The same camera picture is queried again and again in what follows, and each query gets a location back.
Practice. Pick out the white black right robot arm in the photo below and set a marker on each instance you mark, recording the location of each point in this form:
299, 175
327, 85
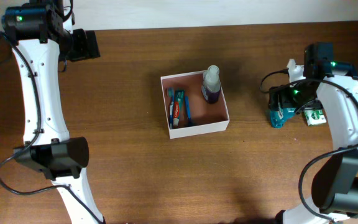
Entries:
328, 184

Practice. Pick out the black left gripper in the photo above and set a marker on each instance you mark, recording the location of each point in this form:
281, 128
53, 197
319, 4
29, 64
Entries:
85, 51

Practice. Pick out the blue white toothbrush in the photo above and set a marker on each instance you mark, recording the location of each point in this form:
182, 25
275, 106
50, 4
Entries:
171, 95

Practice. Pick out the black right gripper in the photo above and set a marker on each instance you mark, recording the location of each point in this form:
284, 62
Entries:
285, 91

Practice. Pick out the white cardboard box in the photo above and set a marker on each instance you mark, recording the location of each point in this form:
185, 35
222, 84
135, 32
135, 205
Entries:
205, 118

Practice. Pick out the green Colgate toothpaste tube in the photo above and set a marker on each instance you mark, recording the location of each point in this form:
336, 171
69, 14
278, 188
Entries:
179, 97

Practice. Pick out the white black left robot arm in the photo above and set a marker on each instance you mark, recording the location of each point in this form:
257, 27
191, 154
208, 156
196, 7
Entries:
41, 35

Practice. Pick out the teal mouthwash bottle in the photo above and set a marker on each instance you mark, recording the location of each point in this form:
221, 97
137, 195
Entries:
278, 118

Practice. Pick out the green soap box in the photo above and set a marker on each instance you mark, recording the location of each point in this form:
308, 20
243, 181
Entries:
314, 117

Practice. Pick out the dark blue spray bottle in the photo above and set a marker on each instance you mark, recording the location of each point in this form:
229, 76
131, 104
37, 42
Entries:
211, 85

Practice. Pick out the blue disposable razor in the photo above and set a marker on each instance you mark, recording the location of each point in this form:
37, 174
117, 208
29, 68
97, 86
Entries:
188, 112

